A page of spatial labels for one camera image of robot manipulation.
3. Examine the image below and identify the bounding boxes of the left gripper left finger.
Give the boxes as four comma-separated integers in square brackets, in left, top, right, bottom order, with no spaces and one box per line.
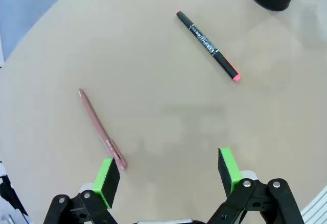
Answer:
[42,157,121,224]

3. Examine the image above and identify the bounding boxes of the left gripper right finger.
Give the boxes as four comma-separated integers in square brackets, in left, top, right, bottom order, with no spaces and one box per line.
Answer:
[206,147,305,224]

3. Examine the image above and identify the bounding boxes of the mauve pink pen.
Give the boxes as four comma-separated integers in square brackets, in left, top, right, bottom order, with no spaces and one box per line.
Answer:
[78,87,128,170]

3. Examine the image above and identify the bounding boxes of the black equipment stand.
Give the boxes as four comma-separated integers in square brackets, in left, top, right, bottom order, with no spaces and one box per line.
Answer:
[0,160,29,217]

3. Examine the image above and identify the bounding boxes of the black highlighter pink caps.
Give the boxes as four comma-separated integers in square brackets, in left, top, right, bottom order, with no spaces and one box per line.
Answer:
[175,10,242,82]

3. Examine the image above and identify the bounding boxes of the aluminium slotted base plate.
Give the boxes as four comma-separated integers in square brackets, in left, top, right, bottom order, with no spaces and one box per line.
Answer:
[300,184,327,224]

